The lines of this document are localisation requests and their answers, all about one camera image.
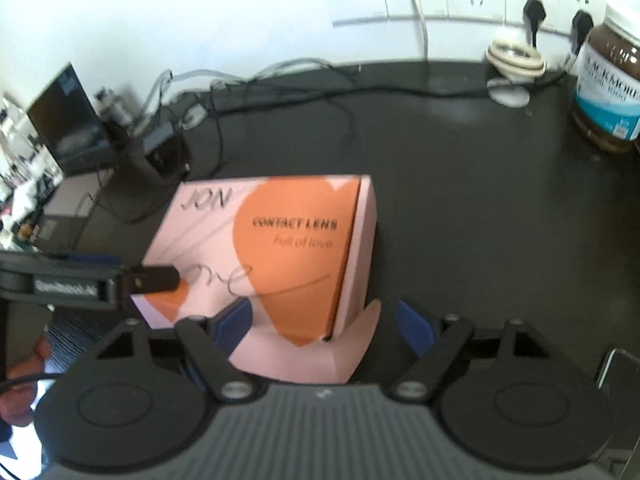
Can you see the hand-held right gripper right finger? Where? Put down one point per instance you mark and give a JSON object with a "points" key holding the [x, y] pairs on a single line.
{"points": [[415, 327]]}

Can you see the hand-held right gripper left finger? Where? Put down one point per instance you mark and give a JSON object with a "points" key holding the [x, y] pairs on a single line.
{"points": [[232, 325]]}

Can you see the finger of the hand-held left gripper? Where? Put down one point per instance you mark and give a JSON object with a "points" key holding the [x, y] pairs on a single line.
{"points": [[95, 260], [155, 279]]}

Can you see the pink and orange cardboard box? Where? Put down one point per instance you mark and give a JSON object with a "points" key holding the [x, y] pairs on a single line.
{"points": [[290, 240]]}

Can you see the black desktop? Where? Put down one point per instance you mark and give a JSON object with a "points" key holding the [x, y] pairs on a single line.
{"points": [[450, 185]]}

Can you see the person's left hand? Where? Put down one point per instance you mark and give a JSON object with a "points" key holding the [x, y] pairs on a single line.
{"points": [[30, 360]]}

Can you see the grey-brown box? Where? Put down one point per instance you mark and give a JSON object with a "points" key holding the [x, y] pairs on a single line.
{"points": [[70, 200]]}

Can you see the black stand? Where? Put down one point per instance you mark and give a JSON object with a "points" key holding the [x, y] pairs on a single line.
{"points": [[135, 185]]}

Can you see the cluttered small items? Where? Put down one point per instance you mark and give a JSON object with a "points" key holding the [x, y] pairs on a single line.
{"points": [[20, 180]]}

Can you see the small black box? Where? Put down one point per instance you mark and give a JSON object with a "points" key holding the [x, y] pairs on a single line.
{"points": [[165, 147]]}

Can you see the small black screen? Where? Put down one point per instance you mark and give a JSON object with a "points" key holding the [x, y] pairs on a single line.
{"points": [[65, 120]]}

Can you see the metal cylinder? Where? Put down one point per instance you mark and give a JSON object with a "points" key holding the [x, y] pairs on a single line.
{"points": [[115, 107]]}

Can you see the dark device with silver edge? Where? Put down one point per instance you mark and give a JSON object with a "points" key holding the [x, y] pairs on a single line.
{"points": [[622, 400]]}

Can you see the beige tape roll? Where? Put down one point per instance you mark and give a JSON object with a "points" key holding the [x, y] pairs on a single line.
{"points": [[525, 68]]}

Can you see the brown supplement bottle white cap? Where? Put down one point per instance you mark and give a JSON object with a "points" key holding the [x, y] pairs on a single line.
{"points": [[610, 110]]}

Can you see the black power plug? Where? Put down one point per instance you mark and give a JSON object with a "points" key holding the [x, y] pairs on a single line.
{"points": [[582, 22], [533, 10]]}

